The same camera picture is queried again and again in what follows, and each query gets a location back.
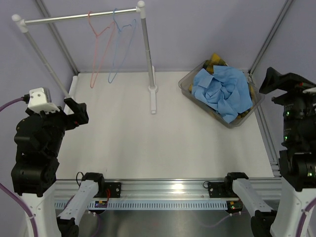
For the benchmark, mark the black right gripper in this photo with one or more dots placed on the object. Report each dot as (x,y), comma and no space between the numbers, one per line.
(295,84)

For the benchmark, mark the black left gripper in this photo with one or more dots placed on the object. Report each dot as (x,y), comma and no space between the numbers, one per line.
(80,116)

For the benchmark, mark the light blue shirt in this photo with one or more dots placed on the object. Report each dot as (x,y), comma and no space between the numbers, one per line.
(222,91)

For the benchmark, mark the yellow plaid shirt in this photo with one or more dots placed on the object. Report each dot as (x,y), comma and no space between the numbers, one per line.
(214,63)

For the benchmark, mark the pink wire hanger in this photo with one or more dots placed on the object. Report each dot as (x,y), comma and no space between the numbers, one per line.
(99,52)

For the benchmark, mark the light blue wire hanger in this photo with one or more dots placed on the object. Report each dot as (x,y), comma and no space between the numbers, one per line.
(124,38)

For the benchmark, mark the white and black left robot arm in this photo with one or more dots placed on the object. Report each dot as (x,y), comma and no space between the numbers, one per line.
(39,137)

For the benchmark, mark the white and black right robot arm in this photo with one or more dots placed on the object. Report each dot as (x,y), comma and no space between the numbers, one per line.
(297,163)

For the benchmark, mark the clear plastic bin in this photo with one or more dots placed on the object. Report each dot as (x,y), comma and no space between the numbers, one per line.
(186,83)

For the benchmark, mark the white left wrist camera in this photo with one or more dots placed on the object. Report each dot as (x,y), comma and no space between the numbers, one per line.
(40,101)

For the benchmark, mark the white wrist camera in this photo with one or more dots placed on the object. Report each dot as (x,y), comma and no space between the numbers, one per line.
(40,101)
(310,90)

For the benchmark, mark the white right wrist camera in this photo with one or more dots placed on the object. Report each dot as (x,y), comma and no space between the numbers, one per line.
(310,90)

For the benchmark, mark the aluminium frame post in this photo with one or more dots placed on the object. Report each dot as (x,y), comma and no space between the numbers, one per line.
(276,25)
(56,35)

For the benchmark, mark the aluminium frame post left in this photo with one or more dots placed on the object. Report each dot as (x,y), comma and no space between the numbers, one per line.
(56,35)

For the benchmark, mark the aluminium mounting rail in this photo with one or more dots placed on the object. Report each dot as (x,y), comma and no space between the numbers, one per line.
(187,189)

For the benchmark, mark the perforated white cable duct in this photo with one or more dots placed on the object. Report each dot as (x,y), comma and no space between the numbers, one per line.
(158,205)

